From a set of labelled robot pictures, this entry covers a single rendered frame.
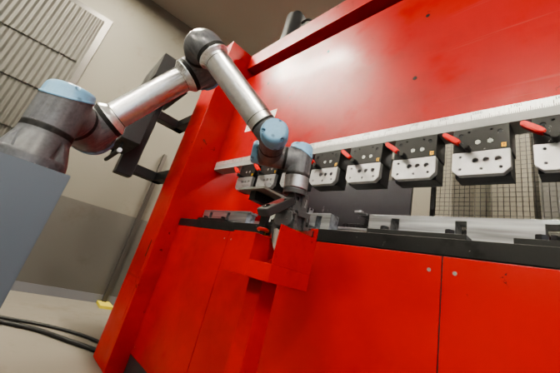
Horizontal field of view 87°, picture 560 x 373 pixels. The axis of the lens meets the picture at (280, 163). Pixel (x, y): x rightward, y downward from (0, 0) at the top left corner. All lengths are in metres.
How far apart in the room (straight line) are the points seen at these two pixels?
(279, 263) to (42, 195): 0.57
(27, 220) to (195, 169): 1.39
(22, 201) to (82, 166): 2.92
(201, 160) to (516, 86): 1.73
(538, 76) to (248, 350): 1.14
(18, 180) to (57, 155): 0.10
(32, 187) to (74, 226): 2.86
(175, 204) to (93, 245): 1.81
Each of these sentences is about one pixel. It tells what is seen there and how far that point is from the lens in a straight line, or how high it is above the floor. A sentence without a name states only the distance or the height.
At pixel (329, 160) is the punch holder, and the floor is 1.21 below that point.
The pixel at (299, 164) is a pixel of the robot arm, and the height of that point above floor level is 1.01.
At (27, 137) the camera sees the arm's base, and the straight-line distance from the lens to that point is 0.88.
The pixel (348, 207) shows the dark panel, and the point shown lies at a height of 1.17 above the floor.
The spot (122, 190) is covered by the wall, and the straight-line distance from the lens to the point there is 3.75.
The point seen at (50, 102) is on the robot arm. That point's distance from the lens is 0.91.
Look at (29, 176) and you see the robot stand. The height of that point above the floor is 0.75.
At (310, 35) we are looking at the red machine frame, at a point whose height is 2.16.
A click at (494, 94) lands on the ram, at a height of 1.37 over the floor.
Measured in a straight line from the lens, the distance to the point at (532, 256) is 0.86.
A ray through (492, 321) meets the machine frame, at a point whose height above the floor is 0.70.
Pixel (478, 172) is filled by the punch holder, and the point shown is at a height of 1.10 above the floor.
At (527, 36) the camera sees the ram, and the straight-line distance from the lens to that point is 1.30.
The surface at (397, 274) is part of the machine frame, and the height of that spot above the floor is 0.76.
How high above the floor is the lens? 0.68
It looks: 21 degrees up
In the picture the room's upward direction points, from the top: 15 degrees clockwise
